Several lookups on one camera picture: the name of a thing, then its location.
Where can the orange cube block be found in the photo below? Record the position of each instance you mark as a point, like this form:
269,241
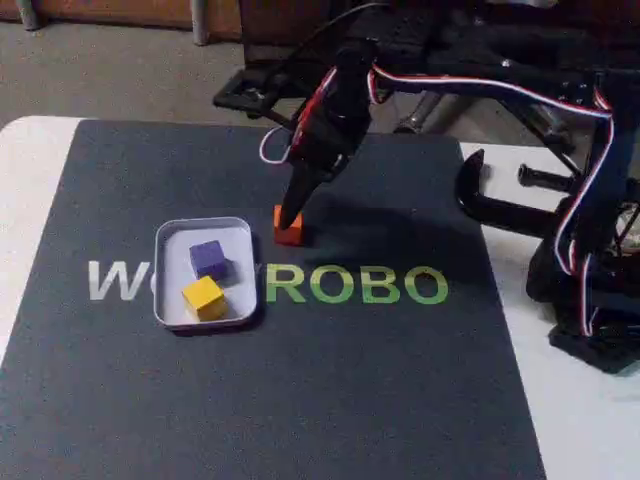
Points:
292,237

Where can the purple cube block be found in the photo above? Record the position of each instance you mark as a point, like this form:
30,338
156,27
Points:
207,260

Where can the yellow cube block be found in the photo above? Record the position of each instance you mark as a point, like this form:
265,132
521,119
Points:
202,300

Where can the pale lavender rectangular tray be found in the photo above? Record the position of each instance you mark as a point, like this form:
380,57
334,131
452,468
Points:
170,280

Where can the chrome office chair base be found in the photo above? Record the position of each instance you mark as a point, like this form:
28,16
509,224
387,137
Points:
412,115

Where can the grey metal furniture leg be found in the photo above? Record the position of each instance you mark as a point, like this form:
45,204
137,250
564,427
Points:
201,25
28,15

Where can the black table clamp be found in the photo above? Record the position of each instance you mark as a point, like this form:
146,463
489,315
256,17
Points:
500,212

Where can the black WOWROBO printed mat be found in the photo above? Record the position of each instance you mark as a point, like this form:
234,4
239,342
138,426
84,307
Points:
250,400

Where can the brown wooden furniture panel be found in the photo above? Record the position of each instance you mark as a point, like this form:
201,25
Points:
100,9

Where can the black square camera mount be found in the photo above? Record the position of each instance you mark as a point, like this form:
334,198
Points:
235,97

